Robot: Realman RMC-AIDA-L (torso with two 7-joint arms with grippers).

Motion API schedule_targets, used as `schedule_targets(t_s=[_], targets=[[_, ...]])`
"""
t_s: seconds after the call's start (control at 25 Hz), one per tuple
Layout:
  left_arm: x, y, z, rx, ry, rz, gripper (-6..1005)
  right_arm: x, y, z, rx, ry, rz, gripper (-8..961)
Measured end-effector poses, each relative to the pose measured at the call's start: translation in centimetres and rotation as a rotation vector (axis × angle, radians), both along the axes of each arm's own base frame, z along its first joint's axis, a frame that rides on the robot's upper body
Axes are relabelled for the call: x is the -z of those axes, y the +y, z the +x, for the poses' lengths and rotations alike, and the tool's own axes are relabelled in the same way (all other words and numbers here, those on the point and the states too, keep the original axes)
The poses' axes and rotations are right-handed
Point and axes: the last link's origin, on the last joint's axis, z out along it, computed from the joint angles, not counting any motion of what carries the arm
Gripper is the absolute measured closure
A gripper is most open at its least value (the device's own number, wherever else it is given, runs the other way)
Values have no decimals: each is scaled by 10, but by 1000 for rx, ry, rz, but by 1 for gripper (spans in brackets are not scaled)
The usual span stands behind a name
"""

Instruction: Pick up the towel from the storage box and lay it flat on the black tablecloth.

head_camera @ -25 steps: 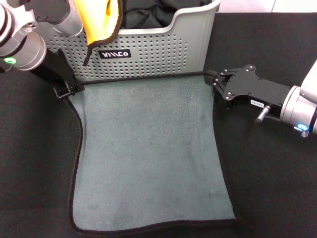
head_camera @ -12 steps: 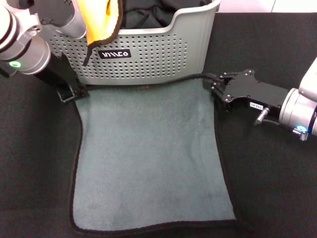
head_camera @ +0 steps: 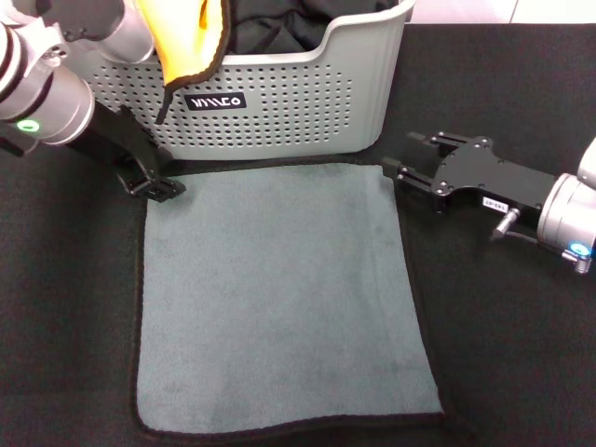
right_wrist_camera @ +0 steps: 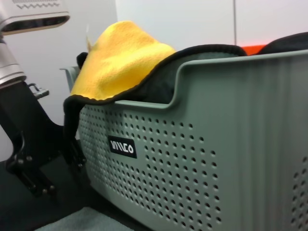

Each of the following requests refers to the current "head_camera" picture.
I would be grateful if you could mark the small yellow towel black trim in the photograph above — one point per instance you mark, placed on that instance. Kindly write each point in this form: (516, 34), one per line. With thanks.
(186, 42)

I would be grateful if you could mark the yellow and grey towel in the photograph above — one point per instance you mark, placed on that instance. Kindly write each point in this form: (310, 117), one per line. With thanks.
(279, 288)

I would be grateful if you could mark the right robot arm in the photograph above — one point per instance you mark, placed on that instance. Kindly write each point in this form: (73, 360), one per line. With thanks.
(568, 209)

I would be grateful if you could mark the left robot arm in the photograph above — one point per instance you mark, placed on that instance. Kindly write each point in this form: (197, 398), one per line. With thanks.
(51, 93)

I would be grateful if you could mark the black cloth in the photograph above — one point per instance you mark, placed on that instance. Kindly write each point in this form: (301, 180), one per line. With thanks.
(279, 23)

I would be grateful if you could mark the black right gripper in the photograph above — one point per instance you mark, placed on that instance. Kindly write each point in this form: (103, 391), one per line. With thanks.
(489, 177)

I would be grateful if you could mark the grey perforated storage box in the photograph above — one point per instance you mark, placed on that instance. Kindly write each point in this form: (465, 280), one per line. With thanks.
(288, 112)

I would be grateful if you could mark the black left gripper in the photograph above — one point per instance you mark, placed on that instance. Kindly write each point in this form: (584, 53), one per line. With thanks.
(125, 144)

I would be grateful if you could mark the black tablecloth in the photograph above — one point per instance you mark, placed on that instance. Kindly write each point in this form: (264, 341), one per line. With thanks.
(489, 326)

